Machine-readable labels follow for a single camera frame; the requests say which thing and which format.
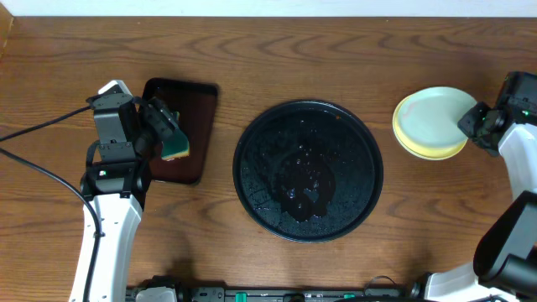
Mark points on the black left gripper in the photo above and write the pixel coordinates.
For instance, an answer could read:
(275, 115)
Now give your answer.
(161, 120)

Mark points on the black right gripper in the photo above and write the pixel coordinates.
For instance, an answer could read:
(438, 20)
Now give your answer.
(466, 121)

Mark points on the green yellow sponge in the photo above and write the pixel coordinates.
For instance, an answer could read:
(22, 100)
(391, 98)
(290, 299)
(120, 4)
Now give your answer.
(175, 147)

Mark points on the mint plate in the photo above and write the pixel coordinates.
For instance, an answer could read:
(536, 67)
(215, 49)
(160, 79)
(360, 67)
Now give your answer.
(429, 117)

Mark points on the yellow plastic plate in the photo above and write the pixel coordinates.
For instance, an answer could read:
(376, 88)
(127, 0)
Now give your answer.
(419, 150)

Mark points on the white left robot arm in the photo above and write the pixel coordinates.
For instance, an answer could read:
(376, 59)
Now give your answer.
(114, 188)

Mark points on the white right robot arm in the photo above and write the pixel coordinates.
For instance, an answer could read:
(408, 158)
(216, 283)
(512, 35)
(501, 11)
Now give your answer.
(504, 263)

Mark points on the rectangular dark brown tray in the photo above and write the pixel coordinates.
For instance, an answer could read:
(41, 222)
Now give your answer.
(196, 105)

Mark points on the round black tray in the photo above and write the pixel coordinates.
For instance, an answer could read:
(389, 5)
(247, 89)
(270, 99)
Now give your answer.
(308, 171)

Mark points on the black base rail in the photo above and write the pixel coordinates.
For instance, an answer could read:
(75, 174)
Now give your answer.
(168, 288)

